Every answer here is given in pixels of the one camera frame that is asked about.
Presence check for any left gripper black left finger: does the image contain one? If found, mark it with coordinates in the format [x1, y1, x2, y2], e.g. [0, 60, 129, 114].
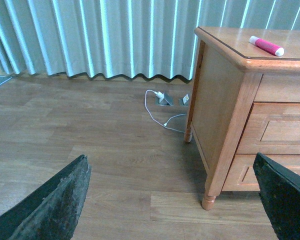
[0, 155, 92, 240]

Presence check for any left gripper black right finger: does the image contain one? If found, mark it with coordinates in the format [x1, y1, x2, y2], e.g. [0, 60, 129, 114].
[253, 152, 300, 240]

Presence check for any pink marker with white cap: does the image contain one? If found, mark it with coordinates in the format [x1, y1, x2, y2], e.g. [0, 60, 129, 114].
[249, 35, 285, 57]

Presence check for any wooden drawer cabinet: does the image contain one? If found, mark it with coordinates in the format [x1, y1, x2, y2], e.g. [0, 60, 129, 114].
[184, 26, 300, 210]

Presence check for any small metal floor socket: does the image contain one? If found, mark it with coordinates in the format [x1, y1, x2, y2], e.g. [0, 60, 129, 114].
[178, 93, 190, 106]

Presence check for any metal floor socket box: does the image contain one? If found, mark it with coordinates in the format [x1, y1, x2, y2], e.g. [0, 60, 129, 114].
[155, 92, 174, 106]

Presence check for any white plug adapter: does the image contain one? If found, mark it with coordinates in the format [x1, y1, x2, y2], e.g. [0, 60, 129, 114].
[154, 91, 165, 99]

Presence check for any pale green pleated curtain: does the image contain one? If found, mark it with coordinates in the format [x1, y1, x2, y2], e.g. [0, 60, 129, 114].
[0, 0, 300, 80]

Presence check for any white charger cable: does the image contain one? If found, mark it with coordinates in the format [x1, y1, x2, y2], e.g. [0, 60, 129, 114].
[144, 89, 188, 134]

